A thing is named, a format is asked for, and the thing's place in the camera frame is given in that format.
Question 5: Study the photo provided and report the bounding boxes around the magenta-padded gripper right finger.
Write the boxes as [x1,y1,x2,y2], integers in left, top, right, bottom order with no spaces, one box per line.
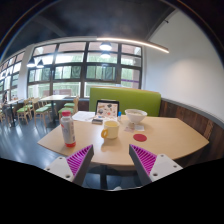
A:
[128,143,184,187]

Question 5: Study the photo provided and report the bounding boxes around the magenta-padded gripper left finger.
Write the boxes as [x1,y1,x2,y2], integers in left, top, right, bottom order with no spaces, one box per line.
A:
[44,143,95,187]

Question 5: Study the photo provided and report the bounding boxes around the clear bottle with red cap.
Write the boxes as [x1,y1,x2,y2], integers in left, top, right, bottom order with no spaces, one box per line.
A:
[59,110,77,148]

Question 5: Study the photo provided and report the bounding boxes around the flat round red coaster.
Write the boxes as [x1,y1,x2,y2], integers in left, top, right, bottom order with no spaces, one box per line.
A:
[132,133,148,143]

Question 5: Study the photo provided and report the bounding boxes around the small printed card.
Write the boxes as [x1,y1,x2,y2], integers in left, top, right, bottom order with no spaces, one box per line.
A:
[123,123,146,134]

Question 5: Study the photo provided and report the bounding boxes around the white paper sheets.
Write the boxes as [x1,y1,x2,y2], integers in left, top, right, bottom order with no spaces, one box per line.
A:
[71,110,97,123]

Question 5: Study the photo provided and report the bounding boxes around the white bowl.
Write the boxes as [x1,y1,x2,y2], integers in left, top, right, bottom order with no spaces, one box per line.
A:
[124,108,148,125]

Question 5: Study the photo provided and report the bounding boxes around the black tablet with stickers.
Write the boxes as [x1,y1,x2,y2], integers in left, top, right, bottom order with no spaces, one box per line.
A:
[95,99,120,121]

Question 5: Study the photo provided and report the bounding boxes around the group of green-seated wooden chairs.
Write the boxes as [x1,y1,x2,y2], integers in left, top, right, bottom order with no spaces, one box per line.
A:
[0,96,80,128]

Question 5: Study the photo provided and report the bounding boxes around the light wooden dining table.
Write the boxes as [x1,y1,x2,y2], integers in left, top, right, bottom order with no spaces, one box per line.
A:
[2,98,25,128]
[39,94,70,126]

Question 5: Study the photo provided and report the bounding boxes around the group of pendant lamps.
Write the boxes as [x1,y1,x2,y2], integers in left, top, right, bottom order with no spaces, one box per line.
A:
[26,41,113,69]

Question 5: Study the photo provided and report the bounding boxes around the long linear ceiling light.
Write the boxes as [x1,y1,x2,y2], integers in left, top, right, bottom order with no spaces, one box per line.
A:
[96,36,170,54]

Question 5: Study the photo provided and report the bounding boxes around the cream mug with yellow handle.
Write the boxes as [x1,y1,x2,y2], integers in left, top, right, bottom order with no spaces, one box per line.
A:
[100,119,121,140]

